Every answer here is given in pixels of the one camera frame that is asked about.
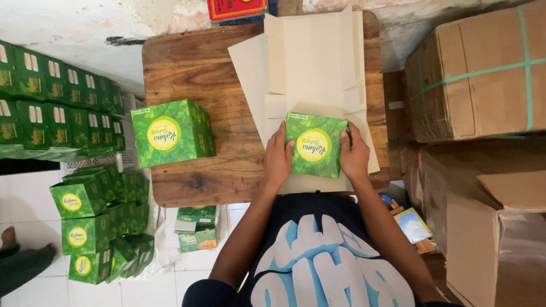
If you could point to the red patterned book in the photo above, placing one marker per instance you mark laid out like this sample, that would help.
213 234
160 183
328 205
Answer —
237 9

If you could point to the light blue booklet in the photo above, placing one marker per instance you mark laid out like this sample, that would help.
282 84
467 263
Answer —
412 225

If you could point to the person's dark printed shirt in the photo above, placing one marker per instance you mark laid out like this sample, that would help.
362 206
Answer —
320 256

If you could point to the green leaf-print assembled carton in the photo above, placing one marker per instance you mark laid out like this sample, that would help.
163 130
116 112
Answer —
170 133

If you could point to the green carton with food picture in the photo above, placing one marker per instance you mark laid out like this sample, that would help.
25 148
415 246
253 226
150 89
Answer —
198 240

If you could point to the white plastic crate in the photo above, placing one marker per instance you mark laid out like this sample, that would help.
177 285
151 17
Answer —
126 132

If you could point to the wooden board table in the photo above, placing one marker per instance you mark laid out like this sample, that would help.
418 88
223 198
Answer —
204 128

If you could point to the person's left hand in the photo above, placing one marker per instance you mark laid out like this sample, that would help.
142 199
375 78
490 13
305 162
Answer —
277 160

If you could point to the rows of green packed cartons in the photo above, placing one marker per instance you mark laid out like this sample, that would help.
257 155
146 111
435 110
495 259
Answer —
51 100

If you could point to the pile of green assembled cartons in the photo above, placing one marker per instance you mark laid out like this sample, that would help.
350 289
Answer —
102 221

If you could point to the open brown cardboard carton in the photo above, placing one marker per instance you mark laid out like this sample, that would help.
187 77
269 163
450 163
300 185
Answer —
490 238

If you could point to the stack of flat cream cardboard sheets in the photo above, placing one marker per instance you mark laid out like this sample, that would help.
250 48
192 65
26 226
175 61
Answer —
307 81

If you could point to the green carton with white flap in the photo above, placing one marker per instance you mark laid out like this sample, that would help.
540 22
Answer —
196 216

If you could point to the person's right hand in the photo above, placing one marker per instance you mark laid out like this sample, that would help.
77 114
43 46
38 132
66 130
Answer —
355 155

